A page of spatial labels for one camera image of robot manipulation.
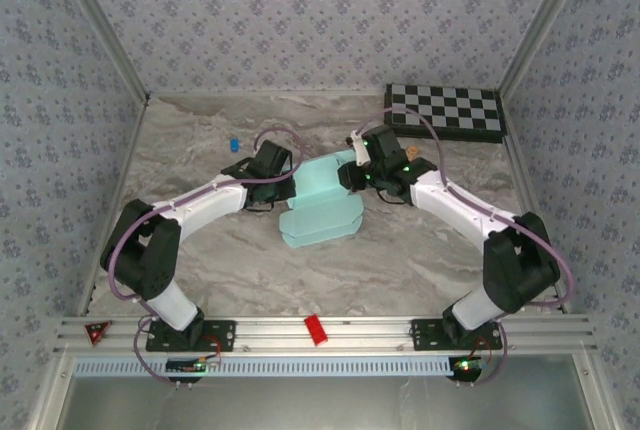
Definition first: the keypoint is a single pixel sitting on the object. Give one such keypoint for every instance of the aluminium rail beam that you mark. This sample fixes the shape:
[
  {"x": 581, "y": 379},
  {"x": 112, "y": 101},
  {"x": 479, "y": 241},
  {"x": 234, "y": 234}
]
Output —
[{"x": 280, "y": 332}]

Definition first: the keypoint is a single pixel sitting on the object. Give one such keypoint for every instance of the right aluminium table rail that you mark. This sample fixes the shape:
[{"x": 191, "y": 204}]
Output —
[{"x": 520, "y": 150}]

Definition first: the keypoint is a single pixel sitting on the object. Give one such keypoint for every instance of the large red toy brick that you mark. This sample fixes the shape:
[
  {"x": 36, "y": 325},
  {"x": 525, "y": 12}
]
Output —
[{"x": 316, "y": 330}]

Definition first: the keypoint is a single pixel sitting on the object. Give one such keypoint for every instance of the grey metal sheet panel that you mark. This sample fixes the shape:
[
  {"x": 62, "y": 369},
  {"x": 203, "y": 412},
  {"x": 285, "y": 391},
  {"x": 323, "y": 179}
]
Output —
[{"x": 320, "y": 405}]

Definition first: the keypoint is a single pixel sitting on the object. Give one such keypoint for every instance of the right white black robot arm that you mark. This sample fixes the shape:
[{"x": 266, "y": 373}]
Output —
[{"x": 450, "y": 205}]

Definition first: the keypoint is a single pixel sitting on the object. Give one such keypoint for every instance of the left aluminium frame post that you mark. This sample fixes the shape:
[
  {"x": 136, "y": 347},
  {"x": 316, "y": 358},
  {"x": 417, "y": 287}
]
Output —
[{"x": 107, "y": 25}]

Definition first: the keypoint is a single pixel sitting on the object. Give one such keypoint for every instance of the left circuit board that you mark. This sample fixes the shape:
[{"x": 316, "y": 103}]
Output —
[{"x": 187, "y": 365}]

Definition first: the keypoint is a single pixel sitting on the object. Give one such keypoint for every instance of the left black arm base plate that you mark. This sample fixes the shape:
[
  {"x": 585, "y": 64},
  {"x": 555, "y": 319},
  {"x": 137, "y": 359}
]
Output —
[{"x": 222, "y": 335}]

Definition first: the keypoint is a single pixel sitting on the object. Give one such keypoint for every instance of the right aluminium frame post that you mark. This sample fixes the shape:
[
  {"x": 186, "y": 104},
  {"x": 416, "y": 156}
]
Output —
[{"x": 541, "y": 25}]

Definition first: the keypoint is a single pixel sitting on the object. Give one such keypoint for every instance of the aluminium frame post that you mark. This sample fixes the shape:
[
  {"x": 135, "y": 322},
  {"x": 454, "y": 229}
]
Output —
[
  {"x": 541, "y": 25},
  {"x": 107, "y": 25}
]

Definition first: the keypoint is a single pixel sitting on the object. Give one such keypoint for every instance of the left aluminium table rail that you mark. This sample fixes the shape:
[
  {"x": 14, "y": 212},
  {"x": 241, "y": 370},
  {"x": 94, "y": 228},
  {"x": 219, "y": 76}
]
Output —
[{"x": 131, "y": 150}]

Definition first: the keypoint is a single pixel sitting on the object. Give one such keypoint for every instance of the circuit board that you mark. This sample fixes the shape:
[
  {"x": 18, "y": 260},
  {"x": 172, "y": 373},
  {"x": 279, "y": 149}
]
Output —
[
  {"x": 187, "y": 365},
  {"x": 467, "y": 365}
]

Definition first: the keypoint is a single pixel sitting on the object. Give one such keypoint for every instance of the red triangle marker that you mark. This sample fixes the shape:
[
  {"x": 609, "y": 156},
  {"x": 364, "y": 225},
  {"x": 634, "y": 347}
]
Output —
[{"x": 96, "y": 331}]

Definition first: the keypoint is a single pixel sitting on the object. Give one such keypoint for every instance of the right circuit board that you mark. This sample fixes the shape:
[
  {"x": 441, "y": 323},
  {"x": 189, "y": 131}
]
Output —
[{"x": 467, "y": 365}]

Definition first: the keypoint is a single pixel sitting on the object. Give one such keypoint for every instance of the aluminium table rail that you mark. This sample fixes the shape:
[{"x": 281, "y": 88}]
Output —
[
  {"x": 131, "y": 150},
  {"x": 520, "y": 150}
]

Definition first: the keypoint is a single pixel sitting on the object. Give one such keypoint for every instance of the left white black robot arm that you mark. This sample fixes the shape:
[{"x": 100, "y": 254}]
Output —
[{"x": 210, "y": 202}]

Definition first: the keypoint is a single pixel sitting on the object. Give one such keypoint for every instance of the light blue paper box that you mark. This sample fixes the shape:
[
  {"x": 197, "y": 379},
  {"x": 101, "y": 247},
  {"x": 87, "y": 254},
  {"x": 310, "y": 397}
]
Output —
[{"x": 320, "y": 185}]

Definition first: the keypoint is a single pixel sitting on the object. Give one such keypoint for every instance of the small blue toy brick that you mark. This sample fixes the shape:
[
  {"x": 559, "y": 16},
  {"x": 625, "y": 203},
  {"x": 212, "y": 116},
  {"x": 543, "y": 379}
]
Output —
[{"x": 233, "y": 144}]

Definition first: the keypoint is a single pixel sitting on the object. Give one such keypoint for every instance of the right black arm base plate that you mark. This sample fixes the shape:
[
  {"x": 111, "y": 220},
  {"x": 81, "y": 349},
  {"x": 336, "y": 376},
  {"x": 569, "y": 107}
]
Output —
[{"x": 425, "y": 335}]

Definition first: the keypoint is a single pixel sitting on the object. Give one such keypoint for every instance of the black grey chessboard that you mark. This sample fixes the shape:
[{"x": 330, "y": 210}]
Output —
[{"x": 445, "y": 110}]

